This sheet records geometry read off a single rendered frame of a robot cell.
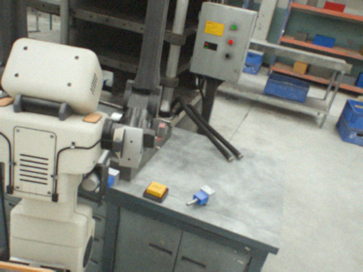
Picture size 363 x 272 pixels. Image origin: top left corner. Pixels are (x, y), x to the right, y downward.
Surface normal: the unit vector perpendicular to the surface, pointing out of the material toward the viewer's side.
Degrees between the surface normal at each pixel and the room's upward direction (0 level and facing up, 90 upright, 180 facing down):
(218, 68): 90
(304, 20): 90
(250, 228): 0
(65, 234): 82
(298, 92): 92
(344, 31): 90
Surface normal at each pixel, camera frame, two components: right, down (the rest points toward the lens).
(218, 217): 0.17, -0.88
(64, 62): 0.07, -0.26
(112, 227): -0.32, 0.39
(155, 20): -0.03, 0.30
